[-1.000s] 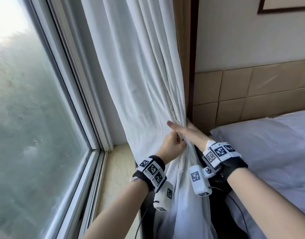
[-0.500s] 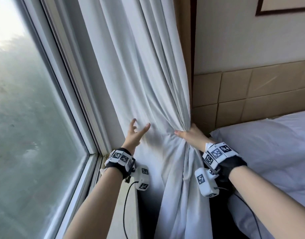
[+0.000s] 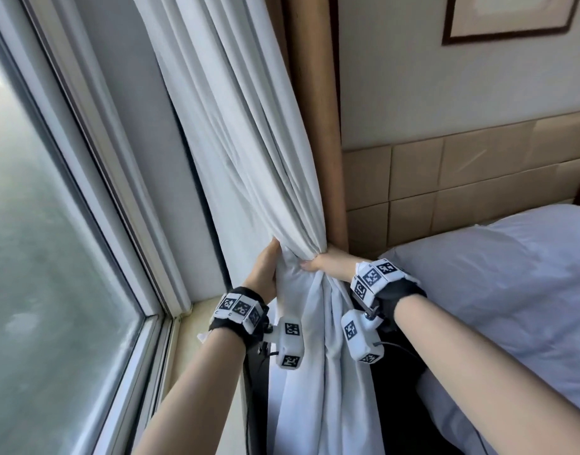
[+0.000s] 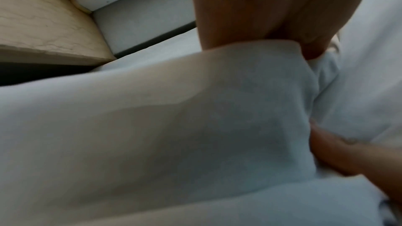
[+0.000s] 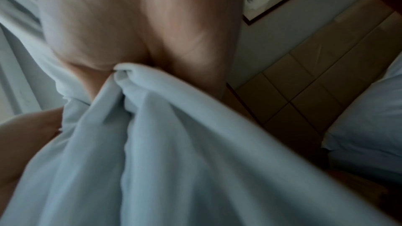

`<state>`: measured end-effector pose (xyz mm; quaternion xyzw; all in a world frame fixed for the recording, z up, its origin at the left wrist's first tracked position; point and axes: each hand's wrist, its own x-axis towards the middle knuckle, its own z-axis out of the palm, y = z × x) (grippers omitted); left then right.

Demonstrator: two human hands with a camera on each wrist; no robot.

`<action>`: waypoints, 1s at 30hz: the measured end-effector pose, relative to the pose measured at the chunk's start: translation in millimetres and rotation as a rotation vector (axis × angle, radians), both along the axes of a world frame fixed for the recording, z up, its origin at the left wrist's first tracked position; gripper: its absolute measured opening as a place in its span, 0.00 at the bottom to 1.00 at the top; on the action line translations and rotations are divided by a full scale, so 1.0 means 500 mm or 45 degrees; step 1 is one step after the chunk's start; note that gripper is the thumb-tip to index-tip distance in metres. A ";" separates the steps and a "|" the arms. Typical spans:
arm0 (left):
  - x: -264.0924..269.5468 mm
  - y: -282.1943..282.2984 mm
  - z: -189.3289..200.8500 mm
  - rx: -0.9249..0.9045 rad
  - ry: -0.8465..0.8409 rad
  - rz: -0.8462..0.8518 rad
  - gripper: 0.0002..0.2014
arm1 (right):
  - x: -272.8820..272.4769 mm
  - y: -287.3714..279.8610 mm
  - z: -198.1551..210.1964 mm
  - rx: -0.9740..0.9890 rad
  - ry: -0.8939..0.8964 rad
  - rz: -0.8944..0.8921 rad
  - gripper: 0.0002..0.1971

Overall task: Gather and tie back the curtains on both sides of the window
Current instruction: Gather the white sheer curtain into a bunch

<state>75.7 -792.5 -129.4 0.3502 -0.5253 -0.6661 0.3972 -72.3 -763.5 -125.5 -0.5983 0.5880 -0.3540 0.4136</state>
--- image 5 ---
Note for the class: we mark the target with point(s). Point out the person's right hand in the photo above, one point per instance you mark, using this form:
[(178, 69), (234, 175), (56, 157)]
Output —
[(125, 16)]

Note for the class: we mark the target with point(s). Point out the person's left hand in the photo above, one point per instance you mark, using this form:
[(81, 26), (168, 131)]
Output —
[(25, 140)]

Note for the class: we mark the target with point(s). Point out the white curtain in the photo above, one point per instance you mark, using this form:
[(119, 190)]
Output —
[(157, 158)]

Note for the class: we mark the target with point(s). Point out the beige padded headboard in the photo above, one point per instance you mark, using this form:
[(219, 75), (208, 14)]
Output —
[(314, 71)]

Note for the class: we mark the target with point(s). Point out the white pillow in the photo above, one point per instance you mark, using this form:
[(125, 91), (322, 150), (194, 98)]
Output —
[(370, 120)]

